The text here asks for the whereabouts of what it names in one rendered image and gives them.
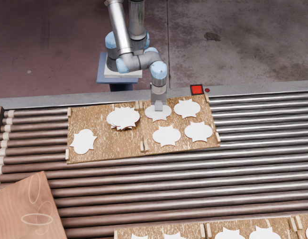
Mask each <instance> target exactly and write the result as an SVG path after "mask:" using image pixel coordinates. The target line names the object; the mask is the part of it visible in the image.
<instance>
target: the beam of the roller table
mask: <svg viewBox="0 0 308 239"><path fill-rule="evenodd" d="M206 88H208V89H210V91H209V92H205V89H206ZM203 90H204V94H205V93H207V95H208V98H209V99H215V98H231V97H247V96H263V95H278V94H295V93H308V80H305V81H289V82H273V83H250V84H233V85H217V86H203ZM184 96H191V91H190V87H184V88H168V89H167V98H175V97H184ZM139 100H142V101H147V100H151V90H136V91H119V92H96V93H79V94H63V95H47V96H31V97H15V98H0V106H2V107H3V108H4V110H5V111H9V110H34V109H50V108H66V107H82V106H98V105H107V104H117V103H126V102H135V101H139Z"/></svg>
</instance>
